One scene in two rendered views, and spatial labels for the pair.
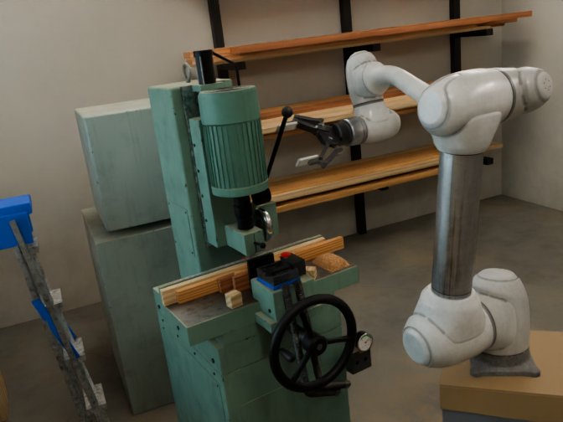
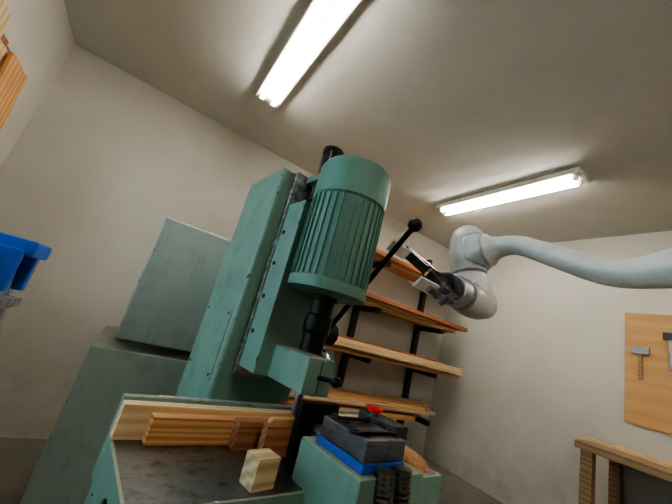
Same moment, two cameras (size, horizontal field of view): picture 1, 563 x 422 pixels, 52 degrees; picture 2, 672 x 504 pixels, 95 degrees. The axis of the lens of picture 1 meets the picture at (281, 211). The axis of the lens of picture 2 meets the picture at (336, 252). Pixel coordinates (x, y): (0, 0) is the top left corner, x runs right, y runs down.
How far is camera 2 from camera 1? 118 cm
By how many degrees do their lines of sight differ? 33
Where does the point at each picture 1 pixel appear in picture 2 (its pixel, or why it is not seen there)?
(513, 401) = not seen: outside the picture
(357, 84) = (469, 248)
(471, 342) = not seen: outside the picture
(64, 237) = (77, 359)
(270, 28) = not seen: hidden behind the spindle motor
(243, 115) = (375, 193)
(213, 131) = (330, 197)
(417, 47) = (395, 326)
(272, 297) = (356, 491)
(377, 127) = (485, 296)
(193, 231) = (226, 340)
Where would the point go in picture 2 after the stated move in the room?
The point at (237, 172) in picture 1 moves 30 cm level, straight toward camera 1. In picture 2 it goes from (343, 255) to (421, 206)
